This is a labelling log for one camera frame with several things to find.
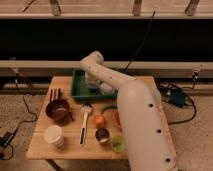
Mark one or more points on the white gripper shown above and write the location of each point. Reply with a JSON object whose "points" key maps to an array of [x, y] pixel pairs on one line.
{"points": [[93, 83]]}

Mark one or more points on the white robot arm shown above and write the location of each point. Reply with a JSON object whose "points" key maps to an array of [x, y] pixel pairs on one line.
{"points": [[138, 107]]}

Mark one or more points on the dark maroon bowl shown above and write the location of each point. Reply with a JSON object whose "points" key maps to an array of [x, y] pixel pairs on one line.
{"points": [[57, 109]]}

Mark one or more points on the red bowl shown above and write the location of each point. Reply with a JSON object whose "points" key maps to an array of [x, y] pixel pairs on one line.
{"points": [[117, 120]]}

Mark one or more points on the green plastic tray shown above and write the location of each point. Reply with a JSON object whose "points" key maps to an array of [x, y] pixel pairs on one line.
{"points": [[80, 92]]}

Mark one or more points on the green chili pepper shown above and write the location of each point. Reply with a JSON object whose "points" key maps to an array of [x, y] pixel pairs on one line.
{"points": [[107, 107]]}

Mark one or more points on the orange tomato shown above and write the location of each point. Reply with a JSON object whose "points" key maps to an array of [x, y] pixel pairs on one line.
{"points": [[99, 121]]}

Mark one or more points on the dark chopstick left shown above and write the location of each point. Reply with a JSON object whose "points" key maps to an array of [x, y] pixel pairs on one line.
{"points": [[51, 93]]}

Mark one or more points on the small metal cup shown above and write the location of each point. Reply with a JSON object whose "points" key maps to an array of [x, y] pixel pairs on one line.
{"points": [[102, 135]]}

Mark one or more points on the white paper cup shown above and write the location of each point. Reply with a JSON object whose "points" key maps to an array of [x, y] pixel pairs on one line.
{"points": [[54, 135]]}

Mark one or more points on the green plastic cup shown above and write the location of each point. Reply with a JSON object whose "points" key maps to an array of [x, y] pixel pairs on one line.
{"points": [[117, 143]]}

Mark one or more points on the blue power box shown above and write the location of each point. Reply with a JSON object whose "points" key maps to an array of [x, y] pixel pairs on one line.
{"points": [[177, 98]]}

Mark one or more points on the black power adapter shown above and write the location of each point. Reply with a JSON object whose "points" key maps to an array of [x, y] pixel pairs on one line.
{"points": [[5, 140]]}

